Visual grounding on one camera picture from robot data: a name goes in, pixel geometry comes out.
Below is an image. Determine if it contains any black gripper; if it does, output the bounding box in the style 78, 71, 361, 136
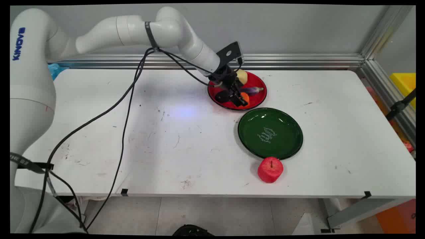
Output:
208, 65, 250, 108

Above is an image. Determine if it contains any purple toy eggplant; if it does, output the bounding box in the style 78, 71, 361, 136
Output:
241, 86, 265, 96

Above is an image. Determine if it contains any orange toy tangerine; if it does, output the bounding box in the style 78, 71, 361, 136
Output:
237, 92, 250, 109

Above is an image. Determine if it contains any yellow toy potato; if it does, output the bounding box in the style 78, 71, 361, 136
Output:
235, 69, 249, 85

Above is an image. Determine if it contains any red round plate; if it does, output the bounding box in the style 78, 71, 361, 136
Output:
207, 70, 268, 111

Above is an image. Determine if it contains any green round plate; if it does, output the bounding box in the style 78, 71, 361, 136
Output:
237, 107, 304, 161

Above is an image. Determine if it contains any red toy apple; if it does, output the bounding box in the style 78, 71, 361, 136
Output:
257, 156, 285, 184

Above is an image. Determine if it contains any black object on floor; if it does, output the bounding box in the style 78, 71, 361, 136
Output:
172, 224, 215, 237

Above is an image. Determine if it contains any grey metal table leg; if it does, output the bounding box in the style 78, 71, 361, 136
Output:
321, 198, 403, 233

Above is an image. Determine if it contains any yellow plastic bin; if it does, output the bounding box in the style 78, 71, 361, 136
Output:
389, 72, 416, 110

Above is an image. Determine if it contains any blue plastic packaging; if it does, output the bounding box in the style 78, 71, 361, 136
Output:
48, 63, 69, 81

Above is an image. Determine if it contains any orange box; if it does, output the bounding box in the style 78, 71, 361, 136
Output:
375, 199, 416, 234

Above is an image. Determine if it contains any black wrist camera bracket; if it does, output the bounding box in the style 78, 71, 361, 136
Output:
216, 41, 245, 67

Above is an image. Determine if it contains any short black wrist cable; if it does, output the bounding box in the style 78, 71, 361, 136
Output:
159, 48, 223, 88

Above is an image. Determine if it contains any aluminium horizontal frame rail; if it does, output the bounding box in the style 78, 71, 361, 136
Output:
46, 53, 366, 70

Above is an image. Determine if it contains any black strap on forearm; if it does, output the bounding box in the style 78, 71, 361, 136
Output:
144, 21, 160, 52

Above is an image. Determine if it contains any long black cable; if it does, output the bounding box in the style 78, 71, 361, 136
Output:
29, 47, 156, 234
85, 50, 148, 231

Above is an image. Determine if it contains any aluminium side frame rail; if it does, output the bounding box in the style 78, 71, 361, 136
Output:
359, 59, 416, 148

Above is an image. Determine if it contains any aluminium upright frame post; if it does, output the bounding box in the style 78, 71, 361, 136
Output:
360, 5, 415, 61

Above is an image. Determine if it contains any black strap on base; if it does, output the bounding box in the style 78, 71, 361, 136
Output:
10, 152, 54, 174

